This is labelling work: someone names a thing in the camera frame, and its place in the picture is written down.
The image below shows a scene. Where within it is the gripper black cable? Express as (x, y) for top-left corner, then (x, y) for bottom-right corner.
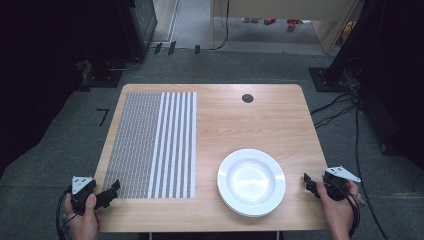
(345, 181), (362, 238)
(55, 185), (78, 240)

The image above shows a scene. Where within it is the black floor cable bundle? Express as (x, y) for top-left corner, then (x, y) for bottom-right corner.
(309, 89), (359, 130)

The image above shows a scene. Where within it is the dark stand base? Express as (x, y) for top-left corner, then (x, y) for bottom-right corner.
(77, 66), (124, 92)

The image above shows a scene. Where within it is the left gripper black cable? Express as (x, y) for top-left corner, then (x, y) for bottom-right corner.
(55, 185), (78, 240)

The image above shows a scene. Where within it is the person's left hand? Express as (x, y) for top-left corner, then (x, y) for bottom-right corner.
(63, 192), (102, 240)

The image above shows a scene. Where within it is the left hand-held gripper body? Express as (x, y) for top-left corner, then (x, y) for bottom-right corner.
(70, 175), (98, 215)

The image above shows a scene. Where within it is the red and black tool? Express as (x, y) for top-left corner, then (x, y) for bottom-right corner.
(286, 18), (303, 32)

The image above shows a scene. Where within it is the black stand base plate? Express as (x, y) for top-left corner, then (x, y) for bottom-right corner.
(308, 67), (352, 93)

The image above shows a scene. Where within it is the white round plate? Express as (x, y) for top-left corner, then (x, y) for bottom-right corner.
(216, 148), (287, 218)

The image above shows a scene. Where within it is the dark glass-front cabinet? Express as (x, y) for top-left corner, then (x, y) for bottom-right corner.
(114, 0), (158, 62)

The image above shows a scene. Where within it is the person's right hand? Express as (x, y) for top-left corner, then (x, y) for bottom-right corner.
(315, 179), (360, 231)

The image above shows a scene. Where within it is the light wooden cabinet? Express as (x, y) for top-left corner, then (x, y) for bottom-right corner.
(209, 0), (364, 55)

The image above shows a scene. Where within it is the light wooden table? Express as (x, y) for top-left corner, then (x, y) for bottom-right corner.
(94, 83), (329, 233)

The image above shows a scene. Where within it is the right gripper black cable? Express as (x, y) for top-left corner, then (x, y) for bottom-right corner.
(345, 181), (362, 238)

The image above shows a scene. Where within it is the grey floor cable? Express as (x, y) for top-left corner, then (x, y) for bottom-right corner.
(107, 57), (144, 73)

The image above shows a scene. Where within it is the long black floor cable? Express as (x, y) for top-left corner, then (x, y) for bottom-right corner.
(353, 99), (390, 240)

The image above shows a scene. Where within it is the thin black hanging cable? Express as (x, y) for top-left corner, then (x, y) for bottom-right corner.
(209, 0), (232, 52)

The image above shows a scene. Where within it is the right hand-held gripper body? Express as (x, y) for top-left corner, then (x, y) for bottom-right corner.
(321, 165), (362, 202)

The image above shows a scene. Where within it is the grey white striped placemat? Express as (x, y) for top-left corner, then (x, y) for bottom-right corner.
(101, 91), (198, 200)

